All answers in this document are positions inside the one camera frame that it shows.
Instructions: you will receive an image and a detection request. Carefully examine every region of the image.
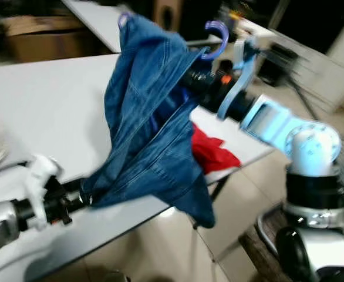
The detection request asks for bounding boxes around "blue denim garment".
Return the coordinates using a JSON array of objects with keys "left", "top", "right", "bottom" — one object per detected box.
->
[{"left": 81, "top": 13, "right": 228, "bottom": 230}]

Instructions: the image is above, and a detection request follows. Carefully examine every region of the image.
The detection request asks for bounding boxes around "white low cabinet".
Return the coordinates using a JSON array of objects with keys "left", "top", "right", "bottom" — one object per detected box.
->
[{"left": 298, "top": 6, "right": 344, "bottom": 113}]

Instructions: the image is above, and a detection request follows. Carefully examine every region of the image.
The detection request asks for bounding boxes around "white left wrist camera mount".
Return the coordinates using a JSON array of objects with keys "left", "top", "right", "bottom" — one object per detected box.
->
[{"left": 22, "top": 155, "right": 64, "bottom": 231}]

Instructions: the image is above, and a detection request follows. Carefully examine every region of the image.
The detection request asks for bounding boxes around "purple plastic hanger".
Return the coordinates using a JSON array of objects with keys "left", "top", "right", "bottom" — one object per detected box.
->
[{"left": 117, "top": 12, "right": 230, "bottom": 62}]

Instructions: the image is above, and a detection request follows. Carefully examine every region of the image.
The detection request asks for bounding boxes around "red garment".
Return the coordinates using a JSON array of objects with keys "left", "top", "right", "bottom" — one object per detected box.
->
[{"left": 190, "top": 123, "right": 242, "bottom": 175}]

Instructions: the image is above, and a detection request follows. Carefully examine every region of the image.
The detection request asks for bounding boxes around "white rectangular table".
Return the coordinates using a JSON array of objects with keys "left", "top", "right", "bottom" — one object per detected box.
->
[
  {"left": 0, "top": 53, "right": 275, "bottom": 282},
  {"left": 62, "top": 0, "right": 161, "bottom": 53}
]

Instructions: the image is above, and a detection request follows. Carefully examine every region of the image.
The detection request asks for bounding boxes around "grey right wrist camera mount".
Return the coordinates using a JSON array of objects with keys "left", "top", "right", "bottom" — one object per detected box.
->
[{"left": 216, "top": 36, "right": 261, "bottom": 121}]

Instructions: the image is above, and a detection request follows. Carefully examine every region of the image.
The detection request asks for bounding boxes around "brown cardboard box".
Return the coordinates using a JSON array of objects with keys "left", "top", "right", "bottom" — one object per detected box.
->
[{"left": 2, "top": 15, "right": 99, "bottom": 62}]

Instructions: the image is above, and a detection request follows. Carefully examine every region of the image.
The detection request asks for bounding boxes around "brown wooden speaker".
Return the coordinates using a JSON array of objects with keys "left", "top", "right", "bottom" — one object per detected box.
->
[{"left": 154, "top": 0, "right": 181, "bottom": 30}]

